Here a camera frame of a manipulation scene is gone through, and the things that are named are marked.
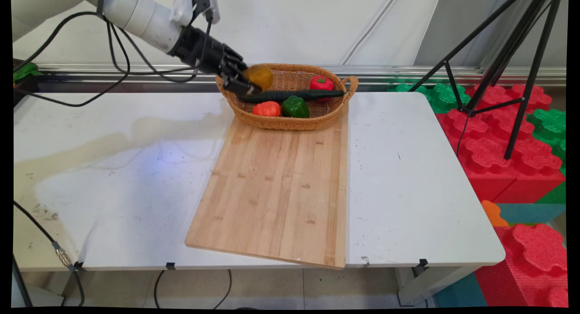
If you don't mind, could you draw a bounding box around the red toy tomato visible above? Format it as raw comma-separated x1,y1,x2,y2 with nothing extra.
309,75,335,92

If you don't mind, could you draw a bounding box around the orange bell pepper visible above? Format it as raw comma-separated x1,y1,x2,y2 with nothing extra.
252,101,282,117

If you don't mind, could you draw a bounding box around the grey table leg frame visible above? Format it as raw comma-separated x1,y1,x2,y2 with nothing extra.
393,266,474,307

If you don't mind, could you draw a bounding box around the brown toy potato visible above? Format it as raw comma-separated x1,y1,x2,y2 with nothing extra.
242,64,274,92

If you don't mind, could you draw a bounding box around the aluminium wall rail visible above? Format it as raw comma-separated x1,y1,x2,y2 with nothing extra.
36,63,567,93

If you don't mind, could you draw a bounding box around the orange foam piece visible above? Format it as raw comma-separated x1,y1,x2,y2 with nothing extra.
480,200,509,227

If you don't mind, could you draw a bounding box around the long black hanging cable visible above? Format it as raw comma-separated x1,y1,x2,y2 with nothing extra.
14,23,132,108

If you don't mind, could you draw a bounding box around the dark green toy cucumber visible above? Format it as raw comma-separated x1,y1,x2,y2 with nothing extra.
237,89,345,103

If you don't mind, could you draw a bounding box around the green plastic leaf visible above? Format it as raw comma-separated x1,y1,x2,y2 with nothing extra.
13,63,41,84

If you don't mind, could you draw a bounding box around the teal foam mat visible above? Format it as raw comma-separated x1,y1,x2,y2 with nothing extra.
496,203,567,225

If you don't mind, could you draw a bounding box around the bamboo cutting board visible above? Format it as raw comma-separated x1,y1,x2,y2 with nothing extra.
184,106,349,270

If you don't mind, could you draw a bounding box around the black floor cable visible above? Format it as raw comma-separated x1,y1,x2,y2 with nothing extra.
212,269,233,309
153,270,166,309

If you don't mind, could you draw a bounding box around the green foam block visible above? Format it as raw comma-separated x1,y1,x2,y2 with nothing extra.
387,80,472,114
526,108,567,176

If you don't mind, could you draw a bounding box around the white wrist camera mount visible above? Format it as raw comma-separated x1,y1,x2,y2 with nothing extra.
170,0,222,28

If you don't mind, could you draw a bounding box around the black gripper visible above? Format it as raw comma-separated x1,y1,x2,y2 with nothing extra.
169,26,263,97

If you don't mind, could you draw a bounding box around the black camera tripod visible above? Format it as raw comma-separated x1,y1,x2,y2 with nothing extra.
408,0,563,160

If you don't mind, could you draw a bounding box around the black cable with metal connector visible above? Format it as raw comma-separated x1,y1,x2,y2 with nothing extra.
13,200,86,307

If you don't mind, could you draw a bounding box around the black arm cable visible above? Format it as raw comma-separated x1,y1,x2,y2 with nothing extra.
11,11,98,74

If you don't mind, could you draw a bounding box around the woven wicker basket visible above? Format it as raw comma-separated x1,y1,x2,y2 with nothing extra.
216,63,359,131

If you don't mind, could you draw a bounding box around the large red foam block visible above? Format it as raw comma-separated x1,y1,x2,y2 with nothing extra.
435,83,567,204

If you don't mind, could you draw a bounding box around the green toy bell pepper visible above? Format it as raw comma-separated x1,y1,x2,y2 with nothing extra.
281,96,311,119

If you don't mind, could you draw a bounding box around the thin black tripod cable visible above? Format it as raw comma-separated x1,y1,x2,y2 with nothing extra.
456,112,472,159

